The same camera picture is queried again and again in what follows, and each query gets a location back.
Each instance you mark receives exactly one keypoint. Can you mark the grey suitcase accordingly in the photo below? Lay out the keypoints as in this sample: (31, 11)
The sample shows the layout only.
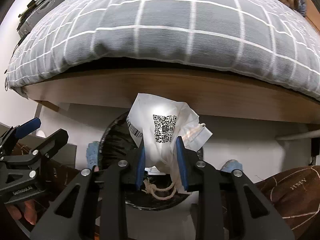
(26, 26)

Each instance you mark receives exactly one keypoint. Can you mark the wooden bed frame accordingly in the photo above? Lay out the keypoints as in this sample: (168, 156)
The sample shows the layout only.
(206, 92)

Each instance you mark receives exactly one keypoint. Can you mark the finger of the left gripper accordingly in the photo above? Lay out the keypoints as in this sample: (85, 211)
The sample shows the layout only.
(27, 127)
(51, 145)

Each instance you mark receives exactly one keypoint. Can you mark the grey checked bed sheet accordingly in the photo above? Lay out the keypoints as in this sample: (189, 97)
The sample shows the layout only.
(264, 39)

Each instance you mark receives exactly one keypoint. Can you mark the person's left hand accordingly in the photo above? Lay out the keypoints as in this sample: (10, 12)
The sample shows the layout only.
(29, 212)

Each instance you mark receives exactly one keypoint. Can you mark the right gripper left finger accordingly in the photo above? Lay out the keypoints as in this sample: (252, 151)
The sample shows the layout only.
(93, 195)

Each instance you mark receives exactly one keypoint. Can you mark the white QR code pouch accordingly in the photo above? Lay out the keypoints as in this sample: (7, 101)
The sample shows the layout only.
(157, 122)

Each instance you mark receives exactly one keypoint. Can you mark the black trash bin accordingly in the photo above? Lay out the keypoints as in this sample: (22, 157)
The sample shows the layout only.
(114, 145)

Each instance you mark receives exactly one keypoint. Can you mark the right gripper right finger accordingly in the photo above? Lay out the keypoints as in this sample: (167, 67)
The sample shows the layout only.
(228, 201)

